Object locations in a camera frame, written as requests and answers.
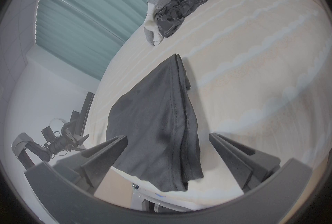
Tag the black T-shirt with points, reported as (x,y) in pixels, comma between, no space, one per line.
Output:
(155,124)

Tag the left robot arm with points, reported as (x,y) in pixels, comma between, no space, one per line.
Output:
(39,149)

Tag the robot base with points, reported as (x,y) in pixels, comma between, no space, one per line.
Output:
(153,198)

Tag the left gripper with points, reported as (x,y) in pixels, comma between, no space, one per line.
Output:
(70,136)

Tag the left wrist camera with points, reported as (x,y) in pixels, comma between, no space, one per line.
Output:
(48,134)

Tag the pile of clothes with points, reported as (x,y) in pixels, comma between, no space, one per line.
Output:
(176,7)

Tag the bed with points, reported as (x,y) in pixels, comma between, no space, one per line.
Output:
(246,62)

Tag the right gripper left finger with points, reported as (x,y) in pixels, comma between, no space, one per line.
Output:
(109,158)

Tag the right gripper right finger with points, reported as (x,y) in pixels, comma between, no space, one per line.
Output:
(241,160)

